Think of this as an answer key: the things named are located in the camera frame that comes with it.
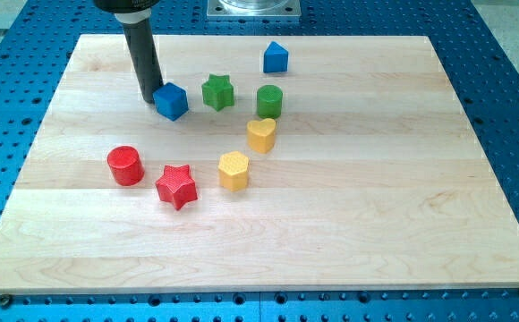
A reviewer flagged green star block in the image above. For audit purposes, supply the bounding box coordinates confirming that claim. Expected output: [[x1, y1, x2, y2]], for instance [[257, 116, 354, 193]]
[[201, 74, 234, 112]]

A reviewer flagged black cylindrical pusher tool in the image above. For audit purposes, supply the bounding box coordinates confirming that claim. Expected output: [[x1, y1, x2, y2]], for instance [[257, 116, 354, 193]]
[[115, 9, 163, 104]]

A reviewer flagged red star block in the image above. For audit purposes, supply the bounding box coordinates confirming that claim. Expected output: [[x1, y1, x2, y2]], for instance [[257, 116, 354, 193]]
[[155, 165, 198, 210]]

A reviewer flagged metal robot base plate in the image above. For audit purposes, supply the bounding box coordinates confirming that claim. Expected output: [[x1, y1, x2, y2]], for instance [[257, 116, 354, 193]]
[[207, 0, 302, 19]]

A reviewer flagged red cylinder block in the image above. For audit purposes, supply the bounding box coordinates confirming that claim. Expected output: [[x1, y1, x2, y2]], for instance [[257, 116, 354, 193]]
[[106, 146, 144, 186]]

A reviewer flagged yellow hexagon block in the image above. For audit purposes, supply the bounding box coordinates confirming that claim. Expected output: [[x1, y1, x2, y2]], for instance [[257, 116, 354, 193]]
[[218, 151, 250, 191]]

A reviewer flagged blue triangle block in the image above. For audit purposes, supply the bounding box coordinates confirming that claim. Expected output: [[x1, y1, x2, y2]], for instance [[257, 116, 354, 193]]
[[263, 41, 289, 73]]

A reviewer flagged green cylinder block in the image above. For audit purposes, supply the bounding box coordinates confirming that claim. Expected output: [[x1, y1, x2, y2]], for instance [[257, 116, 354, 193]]
[[256, 85, 283, 119]]

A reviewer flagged yellow heart block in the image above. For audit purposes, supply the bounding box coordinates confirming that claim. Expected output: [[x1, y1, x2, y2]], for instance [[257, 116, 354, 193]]
[[246, 118, 277, 154]]

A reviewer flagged left board clamp screw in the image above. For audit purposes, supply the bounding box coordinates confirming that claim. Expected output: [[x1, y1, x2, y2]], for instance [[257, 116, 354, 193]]
[[0, 294, 13, 309]]

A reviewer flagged black robot arm end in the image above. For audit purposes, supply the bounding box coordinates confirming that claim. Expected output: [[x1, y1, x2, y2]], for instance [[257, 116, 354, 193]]
[[93, 0, 159, 13]]

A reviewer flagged blue cube block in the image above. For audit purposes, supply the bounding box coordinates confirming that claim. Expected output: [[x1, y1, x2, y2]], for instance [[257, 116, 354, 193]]
[[153, 82, 189, 121]]

